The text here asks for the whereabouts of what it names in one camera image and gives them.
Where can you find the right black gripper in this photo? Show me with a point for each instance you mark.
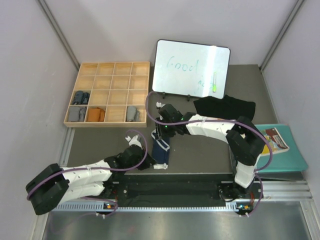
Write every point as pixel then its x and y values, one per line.
pixel 161 133

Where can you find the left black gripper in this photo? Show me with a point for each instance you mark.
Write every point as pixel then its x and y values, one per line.
pixel 147 163

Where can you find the navy blue white underwear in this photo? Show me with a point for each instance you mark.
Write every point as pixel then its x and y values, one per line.
pixel 160 152

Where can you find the grey underwear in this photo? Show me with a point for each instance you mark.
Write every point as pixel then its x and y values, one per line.
pixel 132 114

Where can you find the black underwear beige waistband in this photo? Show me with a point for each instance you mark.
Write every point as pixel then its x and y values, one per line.
pixel 228 108

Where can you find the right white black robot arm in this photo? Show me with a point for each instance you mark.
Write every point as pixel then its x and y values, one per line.
pixel 244 139

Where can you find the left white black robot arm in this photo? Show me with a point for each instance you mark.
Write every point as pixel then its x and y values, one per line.
pixel 56 185

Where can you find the small whiteboard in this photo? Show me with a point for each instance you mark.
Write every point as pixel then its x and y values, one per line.
pixel 183 68

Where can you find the green marker pen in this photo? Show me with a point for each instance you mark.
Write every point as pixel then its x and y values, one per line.
pixel 214 86

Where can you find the wooden compartment tray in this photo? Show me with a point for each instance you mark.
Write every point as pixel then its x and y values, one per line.
pixel 113 86

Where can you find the rolled orange cloth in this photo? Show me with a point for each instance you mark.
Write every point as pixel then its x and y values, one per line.
pixel 95 114

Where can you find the rolled grey cloth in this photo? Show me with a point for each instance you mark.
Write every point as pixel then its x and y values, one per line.
pixel 76 114

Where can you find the rolled dark patterned socks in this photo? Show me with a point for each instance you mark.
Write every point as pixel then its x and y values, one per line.
pixel 81 98

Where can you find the yellow paperback book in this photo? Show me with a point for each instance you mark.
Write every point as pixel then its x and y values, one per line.
pixel 275 140

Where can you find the teal folder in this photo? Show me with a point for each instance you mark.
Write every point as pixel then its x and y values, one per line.
pixel 290 161

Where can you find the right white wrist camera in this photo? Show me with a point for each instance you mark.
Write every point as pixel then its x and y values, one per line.
pixel 159 105

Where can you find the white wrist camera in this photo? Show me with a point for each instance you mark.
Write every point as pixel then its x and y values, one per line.
pixel 134 141
pixel 159 105

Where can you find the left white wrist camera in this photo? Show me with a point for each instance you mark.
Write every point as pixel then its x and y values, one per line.
pixel 134 141

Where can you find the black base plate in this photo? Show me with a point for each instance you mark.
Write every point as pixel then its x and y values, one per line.
pixel 130 190

